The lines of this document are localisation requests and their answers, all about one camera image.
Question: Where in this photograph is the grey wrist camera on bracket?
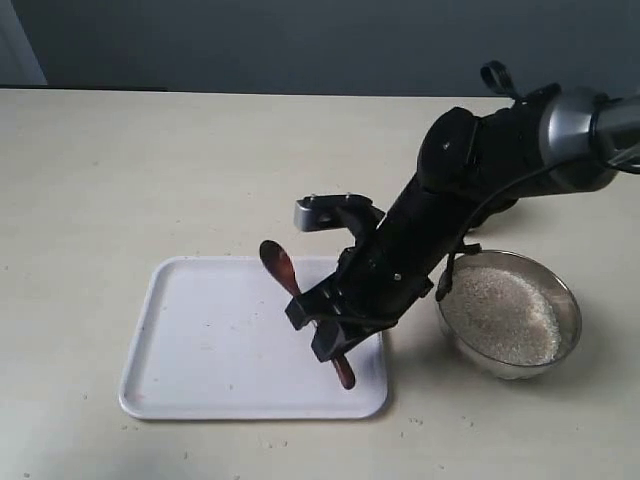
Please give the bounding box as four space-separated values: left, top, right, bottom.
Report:
294 193 385 245

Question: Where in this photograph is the white rectangular plastic tray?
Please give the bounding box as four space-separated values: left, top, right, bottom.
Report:
119 256 388 421

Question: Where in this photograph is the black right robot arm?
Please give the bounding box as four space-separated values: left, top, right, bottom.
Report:
286 84 639 362

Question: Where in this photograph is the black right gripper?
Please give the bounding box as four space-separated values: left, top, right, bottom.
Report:
285 179 475 362

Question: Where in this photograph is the steel bowl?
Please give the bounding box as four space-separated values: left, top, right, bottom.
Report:
435 250 582 381

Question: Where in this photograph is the white granular powder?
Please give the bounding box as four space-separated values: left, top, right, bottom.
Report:
440 267 561 366

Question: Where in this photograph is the dark red wooden spoon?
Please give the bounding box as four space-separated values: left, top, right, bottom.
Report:
259 240 356 390

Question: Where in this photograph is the black cable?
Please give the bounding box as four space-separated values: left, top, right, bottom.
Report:
435 60 640 301

